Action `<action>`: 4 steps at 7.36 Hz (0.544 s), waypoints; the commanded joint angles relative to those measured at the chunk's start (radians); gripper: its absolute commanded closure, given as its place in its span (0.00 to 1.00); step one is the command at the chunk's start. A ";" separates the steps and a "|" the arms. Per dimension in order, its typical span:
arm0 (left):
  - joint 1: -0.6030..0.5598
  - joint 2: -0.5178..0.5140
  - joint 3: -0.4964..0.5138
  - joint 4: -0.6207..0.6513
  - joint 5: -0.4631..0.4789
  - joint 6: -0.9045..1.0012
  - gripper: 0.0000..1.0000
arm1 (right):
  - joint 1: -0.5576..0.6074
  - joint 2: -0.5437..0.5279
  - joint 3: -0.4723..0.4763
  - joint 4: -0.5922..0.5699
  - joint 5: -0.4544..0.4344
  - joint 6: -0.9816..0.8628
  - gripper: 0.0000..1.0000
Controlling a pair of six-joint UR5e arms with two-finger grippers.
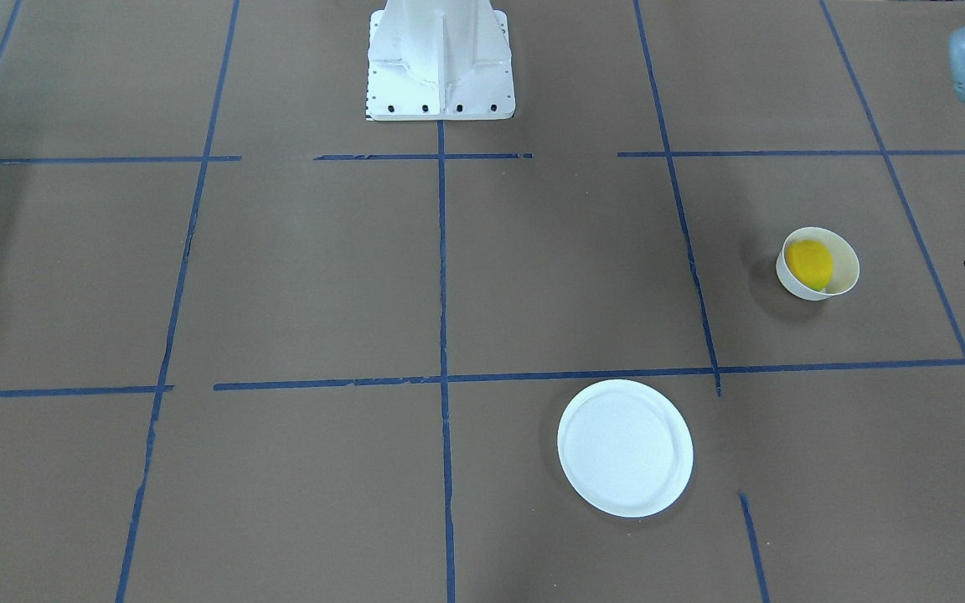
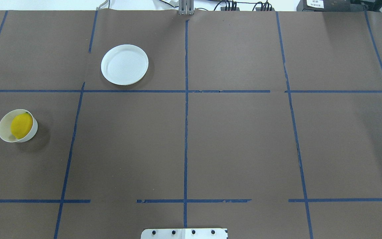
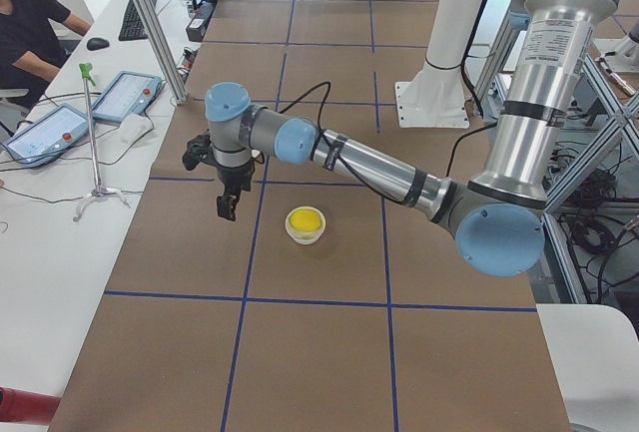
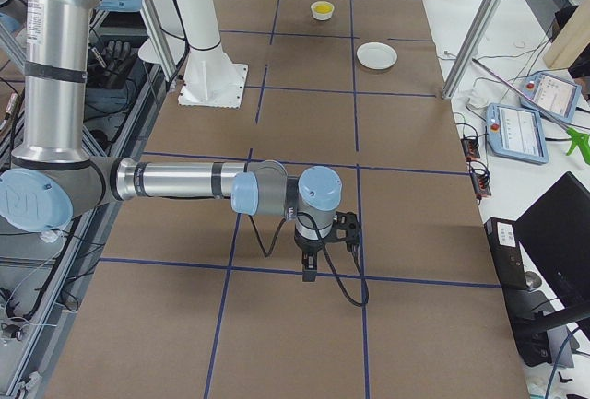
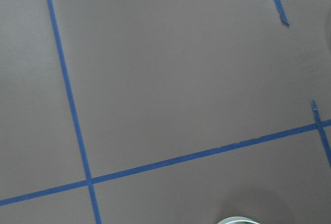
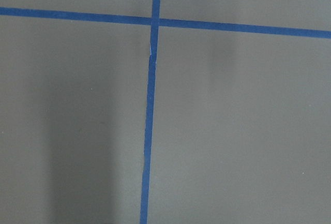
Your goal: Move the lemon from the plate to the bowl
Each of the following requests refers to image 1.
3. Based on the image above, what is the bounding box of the white bowl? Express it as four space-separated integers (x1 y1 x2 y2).
775 228 860 302

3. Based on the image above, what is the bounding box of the yellow lemon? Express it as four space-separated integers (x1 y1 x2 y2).
784 240 834 291

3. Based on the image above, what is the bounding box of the white pedestal mount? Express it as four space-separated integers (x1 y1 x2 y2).
365 1 517 121

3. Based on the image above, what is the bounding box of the white round plate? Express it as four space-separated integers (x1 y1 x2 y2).
555 380 694 519

